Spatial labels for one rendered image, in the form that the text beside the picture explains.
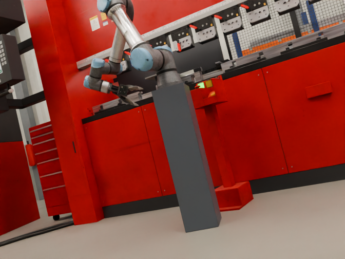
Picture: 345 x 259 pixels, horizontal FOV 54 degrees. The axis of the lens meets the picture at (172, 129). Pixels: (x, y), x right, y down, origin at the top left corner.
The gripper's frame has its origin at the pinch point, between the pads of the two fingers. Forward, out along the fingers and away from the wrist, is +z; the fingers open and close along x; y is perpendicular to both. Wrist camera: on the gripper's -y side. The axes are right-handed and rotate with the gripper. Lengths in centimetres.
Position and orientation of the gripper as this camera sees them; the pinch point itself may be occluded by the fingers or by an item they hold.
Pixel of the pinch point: (139, 97)
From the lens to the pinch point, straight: 219.6
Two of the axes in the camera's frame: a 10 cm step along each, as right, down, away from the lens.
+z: 9.6, 2.6, 1.1
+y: 1.4, -0.8, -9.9
